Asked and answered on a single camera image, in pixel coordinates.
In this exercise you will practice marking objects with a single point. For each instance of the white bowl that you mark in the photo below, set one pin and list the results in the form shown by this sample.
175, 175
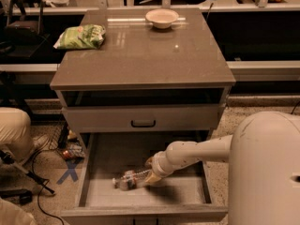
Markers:
161, 18

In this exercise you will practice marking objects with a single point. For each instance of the grey drawer cabinet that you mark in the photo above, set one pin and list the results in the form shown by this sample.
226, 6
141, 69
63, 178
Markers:
139, 65

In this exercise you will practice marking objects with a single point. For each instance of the green chip bag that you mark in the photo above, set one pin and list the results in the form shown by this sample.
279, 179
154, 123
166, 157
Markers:
82, 37

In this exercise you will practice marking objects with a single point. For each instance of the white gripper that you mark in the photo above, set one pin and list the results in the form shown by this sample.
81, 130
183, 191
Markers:
159, 167

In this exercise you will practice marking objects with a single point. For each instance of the black tripod leg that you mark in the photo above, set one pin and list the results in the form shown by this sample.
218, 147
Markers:
9, 160

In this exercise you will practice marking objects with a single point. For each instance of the black chair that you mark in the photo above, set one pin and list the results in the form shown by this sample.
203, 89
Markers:
24, 37

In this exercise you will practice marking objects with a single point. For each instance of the open grey middle drawer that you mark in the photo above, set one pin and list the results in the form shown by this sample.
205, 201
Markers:
183, 197

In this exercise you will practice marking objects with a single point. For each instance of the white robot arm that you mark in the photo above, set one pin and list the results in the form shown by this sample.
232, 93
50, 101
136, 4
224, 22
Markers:
264, 167

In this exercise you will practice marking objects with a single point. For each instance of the closed grey top drawer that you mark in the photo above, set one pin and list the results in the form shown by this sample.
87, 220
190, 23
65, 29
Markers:
143, 118

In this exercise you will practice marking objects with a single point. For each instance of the clear plastic water bottle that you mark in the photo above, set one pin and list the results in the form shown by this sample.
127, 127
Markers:
131, 179

